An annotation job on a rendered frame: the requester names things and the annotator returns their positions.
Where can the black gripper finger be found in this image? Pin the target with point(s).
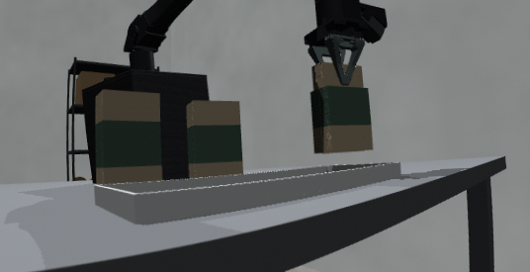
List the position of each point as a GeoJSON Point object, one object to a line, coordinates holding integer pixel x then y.
{"type": "Point", "coordinates": [334, 43]}
{"type": "Point", "coordinates": [317, 52]}

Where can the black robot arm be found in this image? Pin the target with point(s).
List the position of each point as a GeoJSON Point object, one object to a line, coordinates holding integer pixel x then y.
{"type": "Point", "coordinates": [147, 31]}

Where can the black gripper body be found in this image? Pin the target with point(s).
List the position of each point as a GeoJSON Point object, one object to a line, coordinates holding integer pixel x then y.
{"type": "Point", "coordinates": [326, 25]}

